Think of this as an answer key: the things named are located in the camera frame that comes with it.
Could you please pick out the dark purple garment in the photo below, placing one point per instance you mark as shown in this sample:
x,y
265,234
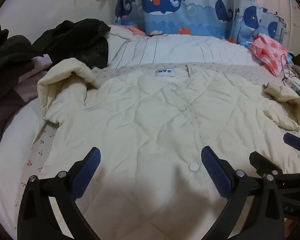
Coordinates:
x,y
5,120

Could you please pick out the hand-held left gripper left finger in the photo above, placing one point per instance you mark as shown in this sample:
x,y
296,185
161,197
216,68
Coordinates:
x,y
86,172

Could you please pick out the lilac garment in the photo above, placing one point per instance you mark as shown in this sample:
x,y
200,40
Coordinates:
x,y
32,80

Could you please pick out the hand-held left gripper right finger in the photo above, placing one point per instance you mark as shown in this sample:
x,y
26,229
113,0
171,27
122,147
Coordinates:
x,y
215,172

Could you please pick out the whale print curtain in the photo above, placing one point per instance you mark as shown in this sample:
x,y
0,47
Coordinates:
x,y
180,10

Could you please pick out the pink cloth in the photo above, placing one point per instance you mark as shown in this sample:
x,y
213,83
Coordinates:
x,y
133,29

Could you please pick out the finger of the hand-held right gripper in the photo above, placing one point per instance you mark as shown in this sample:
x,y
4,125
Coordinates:
x,y
296,142
262,162

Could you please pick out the pink plastic bag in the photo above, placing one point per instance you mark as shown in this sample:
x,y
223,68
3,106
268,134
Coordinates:
x,y
267,52

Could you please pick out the cherry print bedsheet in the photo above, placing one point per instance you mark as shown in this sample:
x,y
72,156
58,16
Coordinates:
x,y
38,155

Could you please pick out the cream quilted jacket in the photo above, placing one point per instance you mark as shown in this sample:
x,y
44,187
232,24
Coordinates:
x,y
140,110

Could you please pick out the white duvet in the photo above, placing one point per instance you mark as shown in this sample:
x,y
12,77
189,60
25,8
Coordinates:
x,y
10,160

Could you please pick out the dark cloth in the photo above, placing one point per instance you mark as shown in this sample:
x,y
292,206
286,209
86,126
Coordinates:
x,y
297,60

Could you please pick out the black fleece garment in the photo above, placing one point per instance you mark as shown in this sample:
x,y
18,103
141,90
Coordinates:
x,y
7,55

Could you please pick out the white striped quilt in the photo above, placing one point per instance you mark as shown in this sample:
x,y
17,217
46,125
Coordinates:
x,y
180,50

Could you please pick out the white power strip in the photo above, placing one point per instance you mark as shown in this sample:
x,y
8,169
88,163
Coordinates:
x,y
295,86

